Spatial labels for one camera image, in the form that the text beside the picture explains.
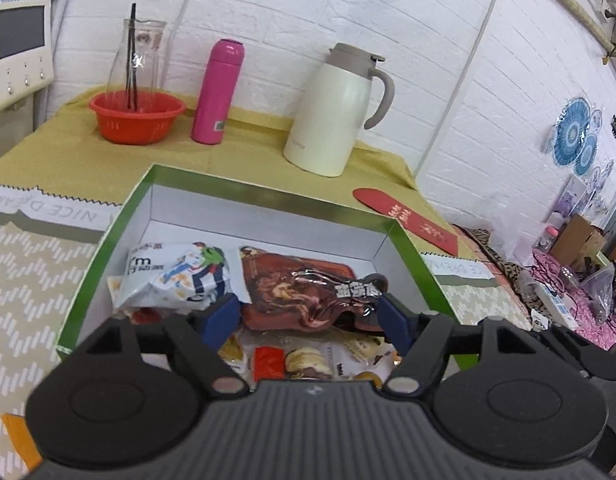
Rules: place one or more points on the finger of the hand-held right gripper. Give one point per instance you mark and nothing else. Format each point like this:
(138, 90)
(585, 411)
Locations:
(583, 350)

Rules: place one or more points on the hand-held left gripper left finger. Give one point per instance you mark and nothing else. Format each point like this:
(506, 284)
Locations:
(221, 317)

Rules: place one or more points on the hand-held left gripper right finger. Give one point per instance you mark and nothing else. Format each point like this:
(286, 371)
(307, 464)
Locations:
(393, 322)

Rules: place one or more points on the amber clear snack packet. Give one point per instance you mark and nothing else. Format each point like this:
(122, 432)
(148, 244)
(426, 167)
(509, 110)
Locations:
(232, 352)

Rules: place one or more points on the dotted cracker packet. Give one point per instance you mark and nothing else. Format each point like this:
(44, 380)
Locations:
(360, 347)

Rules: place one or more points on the white cartoon snack packet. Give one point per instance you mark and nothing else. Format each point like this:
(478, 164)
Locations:
(172, 275)

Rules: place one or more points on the dark red meat packet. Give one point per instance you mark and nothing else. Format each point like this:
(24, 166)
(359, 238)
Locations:
(293, 290)

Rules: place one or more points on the green cardboard box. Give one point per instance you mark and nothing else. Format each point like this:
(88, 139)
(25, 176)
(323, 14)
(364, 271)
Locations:
(268, 215)

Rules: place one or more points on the pink floral bedsheet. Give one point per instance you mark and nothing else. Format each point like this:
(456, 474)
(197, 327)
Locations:
(598, 325)

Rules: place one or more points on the white power strip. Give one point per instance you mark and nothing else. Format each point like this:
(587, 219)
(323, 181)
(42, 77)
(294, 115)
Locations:
(555, 307)

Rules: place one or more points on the grey plastic bag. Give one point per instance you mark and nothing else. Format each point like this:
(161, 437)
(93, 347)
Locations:
(605, 290)

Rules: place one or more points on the small red packet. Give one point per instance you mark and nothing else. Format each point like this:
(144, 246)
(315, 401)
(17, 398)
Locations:
(268, 362)

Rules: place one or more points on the bun picture snack packet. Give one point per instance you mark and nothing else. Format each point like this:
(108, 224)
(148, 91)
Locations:
(310, 360)

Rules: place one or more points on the leopard print cloth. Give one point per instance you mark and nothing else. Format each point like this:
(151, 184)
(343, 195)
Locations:
(518, 285)

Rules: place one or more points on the red envelope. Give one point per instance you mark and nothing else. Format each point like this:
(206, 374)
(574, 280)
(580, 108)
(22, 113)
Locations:
(413, 220)

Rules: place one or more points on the brown cardboard box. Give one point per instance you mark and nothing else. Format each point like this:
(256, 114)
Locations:
(578, 242)

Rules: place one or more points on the pink cap plastic bottle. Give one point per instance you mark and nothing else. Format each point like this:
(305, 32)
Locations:
(550, 237)

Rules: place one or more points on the clear plastic bag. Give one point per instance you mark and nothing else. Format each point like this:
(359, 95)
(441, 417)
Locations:
(518, 225)

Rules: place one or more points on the small blue paper fan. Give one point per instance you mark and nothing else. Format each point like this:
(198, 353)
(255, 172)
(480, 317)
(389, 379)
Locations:
(586, 155)

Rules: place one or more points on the yellow-green tablecloth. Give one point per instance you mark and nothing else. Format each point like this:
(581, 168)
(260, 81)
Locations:
(87, 160)

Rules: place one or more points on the cream thermos jug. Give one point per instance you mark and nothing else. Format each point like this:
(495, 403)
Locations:
(333, 115)

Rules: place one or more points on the red plastic basket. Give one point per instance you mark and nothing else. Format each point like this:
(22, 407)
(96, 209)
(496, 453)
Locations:
(135, 117)

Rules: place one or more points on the large blue paper fan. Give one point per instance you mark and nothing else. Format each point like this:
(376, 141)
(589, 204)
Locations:
(570, 130)

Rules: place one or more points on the pink thermos bottle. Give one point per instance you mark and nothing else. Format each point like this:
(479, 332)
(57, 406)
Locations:
(217, 95)

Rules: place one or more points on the orange snack packet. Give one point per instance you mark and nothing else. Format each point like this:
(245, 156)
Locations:
(20, 440)

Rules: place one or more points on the black chopsticks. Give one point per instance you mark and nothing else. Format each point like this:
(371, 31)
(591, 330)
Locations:
(133, 60)

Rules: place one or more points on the clear glass carafe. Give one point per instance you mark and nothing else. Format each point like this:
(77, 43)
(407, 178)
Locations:
(147, 55)

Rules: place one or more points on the white water dispenser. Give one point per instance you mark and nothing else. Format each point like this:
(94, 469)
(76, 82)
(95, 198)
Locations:
(17, 60)

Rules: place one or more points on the beige wall pipe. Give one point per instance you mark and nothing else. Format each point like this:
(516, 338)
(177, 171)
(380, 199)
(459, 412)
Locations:
(568, 2)

